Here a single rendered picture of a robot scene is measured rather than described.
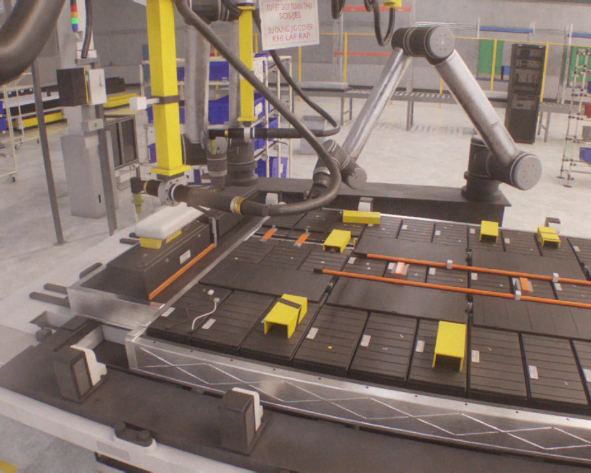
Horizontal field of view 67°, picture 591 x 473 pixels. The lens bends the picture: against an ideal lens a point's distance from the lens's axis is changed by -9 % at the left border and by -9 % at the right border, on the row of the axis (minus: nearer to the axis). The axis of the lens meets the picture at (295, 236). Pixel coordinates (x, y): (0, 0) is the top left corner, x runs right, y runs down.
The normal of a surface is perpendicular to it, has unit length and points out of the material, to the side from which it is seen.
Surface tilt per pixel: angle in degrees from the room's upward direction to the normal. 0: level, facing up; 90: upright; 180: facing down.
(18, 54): 79
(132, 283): 90
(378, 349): 0
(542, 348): 0
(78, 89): 90
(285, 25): 90
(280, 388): 90
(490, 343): 0
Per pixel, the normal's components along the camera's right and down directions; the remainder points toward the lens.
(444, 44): 0.29, 0.36
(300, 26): 0.63, 0.29
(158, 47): -0.54, 0.31
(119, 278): -0.31, 0.35
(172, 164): 0.84, 0.20
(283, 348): 0.00, -0.93
